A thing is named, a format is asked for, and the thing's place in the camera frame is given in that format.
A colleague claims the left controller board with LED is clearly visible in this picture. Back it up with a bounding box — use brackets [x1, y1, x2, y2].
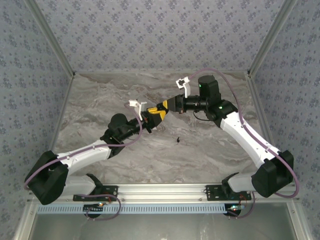
[83, 202, 105, 213]

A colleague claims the controller board with led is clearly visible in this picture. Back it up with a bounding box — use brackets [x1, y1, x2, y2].
[224, 203, 247, 216]
[83, 202, 105, 213]

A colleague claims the grey metal sheet panel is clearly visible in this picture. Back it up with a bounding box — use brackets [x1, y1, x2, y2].
[32, 202, 296, 240]

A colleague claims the right controller board with LED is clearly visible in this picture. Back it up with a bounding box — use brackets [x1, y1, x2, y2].
[224, 203, 247, 216]

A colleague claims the aluminium table side rail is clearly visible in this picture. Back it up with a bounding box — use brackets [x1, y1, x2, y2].
[246, 72, 283, 182]
[38, 73, 76, 185]

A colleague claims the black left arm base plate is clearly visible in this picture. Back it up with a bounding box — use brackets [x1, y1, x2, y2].
[72, 185, 119, 202]

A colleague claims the aluminium mounting rail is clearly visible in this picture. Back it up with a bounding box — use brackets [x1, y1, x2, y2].
[27, 183, 300, 203]

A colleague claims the aluminium frame post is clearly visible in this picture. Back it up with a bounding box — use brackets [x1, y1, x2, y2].
[247, 0, 300, 76]

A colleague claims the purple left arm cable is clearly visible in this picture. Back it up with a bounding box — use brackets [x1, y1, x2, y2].
[23, 103, 143, 222]

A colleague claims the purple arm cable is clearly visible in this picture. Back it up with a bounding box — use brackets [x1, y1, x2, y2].
[188, 67, 300, 220]
[23, 103, 143, 222]

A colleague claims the slotted pale blue cable duct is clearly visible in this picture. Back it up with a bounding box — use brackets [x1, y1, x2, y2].
[36, 203, 229, 215]

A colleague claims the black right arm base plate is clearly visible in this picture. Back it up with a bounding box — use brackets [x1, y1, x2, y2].
[205, 184, 252, 202]

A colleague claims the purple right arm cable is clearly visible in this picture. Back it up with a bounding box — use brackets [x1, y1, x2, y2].
[188, 67, 300, 220]

